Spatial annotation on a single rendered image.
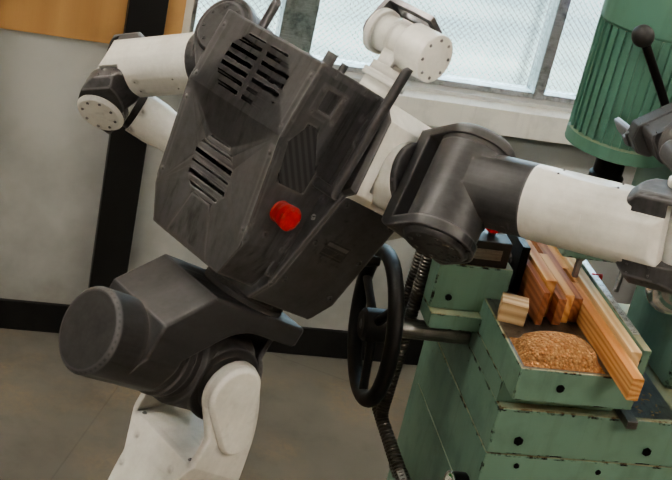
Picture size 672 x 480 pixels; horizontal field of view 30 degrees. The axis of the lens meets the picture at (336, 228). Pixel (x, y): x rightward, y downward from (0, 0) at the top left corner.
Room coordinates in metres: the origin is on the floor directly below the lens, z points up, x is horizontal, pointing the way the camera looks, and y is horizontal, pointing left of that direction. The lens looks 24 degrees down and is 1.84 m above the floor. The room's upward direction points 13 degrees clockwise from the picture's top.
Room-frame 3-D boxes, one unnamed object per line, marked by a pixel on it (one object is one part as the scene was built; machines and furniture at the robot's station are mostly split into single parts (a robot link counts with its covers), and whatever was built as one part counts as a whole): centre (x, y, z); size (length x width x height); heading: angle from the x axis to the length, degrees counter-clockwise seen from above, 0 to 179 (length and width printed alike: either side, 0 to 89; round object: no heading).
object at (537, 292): (2.03, -0.35, 0.93); 0.22 x 0.01 x 0.06; 14
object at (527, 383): (2.07, -0.32, 0.87); 0.61 x 0.30 x 0.06; 14
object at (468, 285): (2.05, -0.24, 0.91); 0.15 x 0.14 x 0.09; 14
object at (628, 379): (2.00, -0.45, 0.92); 0.54 x 0.02 x 0.04; 14
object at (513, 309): (1.93, -0.32, 0.92); 0.05 x 0.04 x 0.04; 86
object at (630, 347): (2.10, -0.44, 0.92); 0.60 x 0.02 x 0.05; 14
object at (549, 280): (2.04, -0.36, 0.94); 0.16 x 0.02 x 0.07; 14
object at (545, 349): (1.83, -0.40, 0.92); 0.14 x 0.09 x 0.04; 104
